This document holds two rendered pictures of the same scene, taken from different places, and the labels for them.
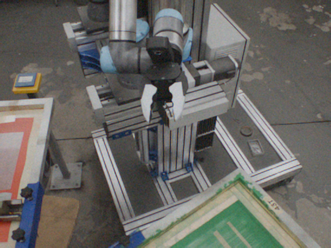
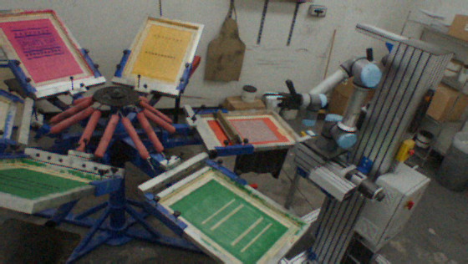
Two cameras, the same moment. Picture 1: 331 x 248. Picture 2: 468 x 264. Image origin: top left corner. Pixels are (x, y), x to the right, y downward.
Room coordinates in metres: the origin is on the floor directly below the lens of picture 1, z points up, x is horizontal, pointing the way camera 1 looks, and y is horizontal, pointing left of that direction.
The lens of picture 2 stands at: (-0.36, -1.56, 2.42)
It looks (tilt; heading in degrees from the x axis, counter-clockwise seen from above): 30 degrees down; 67
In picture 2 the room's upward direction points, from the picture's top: 11 degrees clockwise
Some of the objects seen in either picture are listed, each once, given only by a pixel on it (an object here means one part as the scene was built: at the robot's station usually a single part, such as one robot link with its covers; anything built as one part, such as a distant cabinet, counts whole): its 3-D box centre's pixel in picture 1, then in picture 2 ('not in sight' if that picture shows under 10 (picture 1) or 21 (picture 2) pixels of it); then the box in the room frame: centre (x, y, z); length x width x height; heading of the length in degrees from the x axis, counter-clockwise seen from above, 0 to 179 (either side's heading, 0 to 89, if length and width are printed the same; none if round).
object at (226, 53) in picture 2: not in sight; (227, 43); (1.10, 2.80, 1.06); 0.53 x 0.07 x 1.05; 5
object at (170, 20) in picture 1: (168, 32); (315, 100); (0.72, -0.01, 1.65); 0.11 x 0.08 x 0.09; 178
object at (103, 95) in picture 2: not in sight; (117, 170); (-0.32, 0.71, 0.67); 0.39 x 0.39 x 1.35
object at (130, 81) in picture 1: (135, 67); (328, 139); (1.00, 0.11, 1.31); 0.15 x 0.15 x 0.10
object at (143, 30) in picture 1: (135, 42); (333, 124); (1.00, 0.11, 1.42); 0.13 x 0.12 x 0.14; 88
